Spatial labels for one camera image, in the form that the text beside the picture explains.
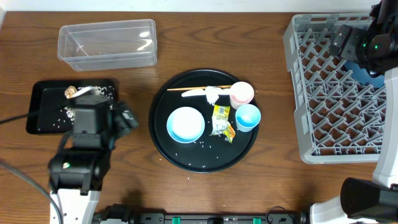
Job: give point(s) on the round black serving tray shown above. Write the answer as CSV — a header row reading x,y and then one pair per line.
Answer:
x,y
208,153

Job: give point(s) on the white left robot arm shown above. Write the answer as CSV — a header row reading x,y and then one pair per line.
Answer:
x,y
83,157

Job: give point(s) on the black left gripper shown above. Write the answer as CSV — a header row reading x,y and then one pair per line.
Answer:
x,y
90,100

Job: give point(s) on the brown food scrap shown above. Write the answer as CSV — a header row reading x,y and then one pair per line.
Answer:
x,y
70,91

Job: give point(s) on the large dark blue bowl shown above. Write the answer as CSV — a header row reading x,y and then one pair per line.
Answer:
x,y
363,77

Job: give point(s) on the crumpled white tissue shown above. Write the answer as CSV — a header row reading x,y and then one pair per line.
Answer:
x,y
211,93

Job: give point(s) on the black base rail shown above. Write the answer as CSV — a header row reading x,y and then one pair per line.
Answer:
x,y
125,214

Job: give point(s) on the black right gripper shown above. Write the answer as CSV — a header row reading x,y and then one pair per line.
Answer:
x,y
339,41

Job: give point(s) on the black rectangular waste tray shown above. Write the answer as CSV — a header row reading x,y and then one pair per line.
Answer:
x,y
39,107

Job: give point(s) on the pink cup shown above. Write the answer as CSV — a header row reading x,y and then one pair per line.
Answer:
x,y
240,93

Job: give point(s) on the grey dishwasher rack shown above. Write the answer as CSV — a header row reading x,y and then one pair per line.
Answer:
x,y
337,119

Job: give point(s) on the wooden chopstick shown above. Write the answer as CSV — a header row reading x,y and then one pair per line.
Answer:
x,y
198,87

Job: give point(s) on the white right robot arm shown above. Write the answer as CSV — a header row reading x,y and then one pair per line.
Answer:
x,y
374,49

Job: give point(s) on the light blue small bowl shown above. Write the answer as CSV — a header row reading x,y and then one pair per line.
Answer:
x,y
185,125

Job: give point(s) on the pile of rice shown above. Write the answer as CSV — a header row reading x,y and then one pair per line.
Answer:
x,y
63,119

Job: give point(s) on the light blue cup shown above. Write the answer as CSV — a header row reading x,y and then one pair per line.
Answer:
x,y
247,117

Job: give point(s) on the yellow snack wrapper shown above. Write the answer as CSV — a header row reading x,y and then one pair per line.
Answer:
x,y
221,124

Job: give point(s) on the clear plastic bin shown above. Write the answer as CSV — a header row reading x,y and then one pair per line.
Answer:
x,y
108,45

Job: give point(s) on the white plastic spoon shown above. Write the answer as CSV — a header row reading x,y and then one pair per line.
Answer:
x,y
200,92

